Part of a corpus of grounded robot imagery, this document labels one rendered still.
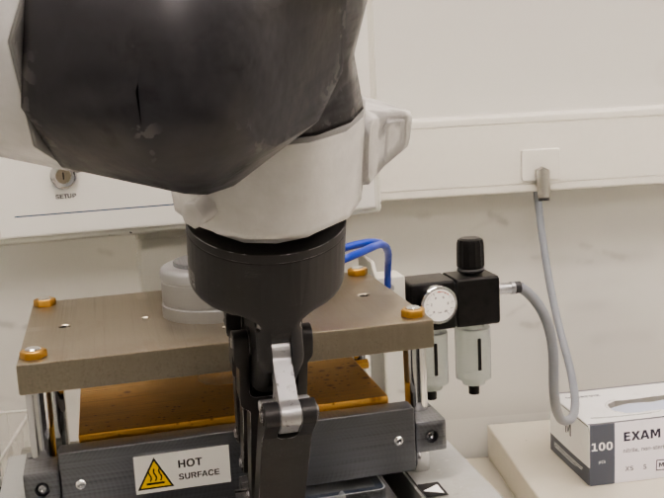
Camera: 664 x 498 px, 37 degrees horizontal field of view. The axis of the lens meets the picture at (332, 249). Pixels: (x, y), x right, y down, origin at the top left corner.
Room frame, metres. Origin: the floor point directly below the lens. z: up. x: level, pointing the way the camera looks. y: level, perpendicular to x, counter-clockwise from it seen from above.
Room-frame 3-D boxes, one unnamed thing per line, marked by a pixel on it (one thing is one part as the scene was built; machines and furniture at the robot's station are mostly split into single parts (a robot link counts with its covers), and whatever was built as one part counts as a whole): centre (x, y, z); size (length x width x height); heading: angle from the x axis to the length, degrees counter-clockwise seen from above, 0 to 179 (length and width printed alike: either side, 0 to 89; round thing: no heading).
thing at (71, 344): (0.74, 0.07, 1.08); 0.31 x 0.24 x 0.13; 103
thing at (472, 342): (0.88, -0.10, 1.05); 0.15 x 0.05 x 0.15; 103
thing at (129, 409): (0.71, 0.08, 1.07); 0.22 x 0.17 x 0.10; 103
